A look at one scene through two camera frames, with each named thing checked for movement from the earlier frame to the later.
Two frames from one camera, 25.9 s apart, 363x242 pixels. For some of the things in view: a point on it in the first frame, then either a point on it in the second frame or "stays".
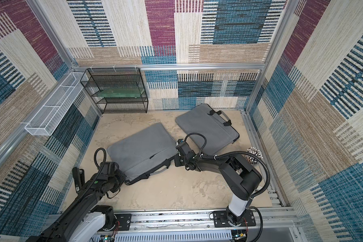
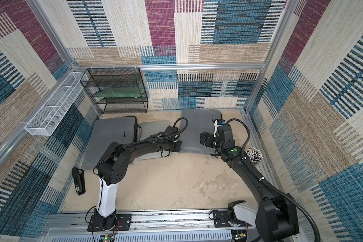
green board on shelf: [120, 92] stays
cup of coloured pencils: [252, 160] stays
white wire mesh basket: [44, 123] stays
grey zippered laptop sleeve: [144, 153] -> [105, 131]
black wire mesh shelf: [117, 90] stays
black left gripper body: [116, 181] -> [175, 147]
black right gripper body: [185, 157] -> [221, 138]
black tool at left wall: [79, 175] stays
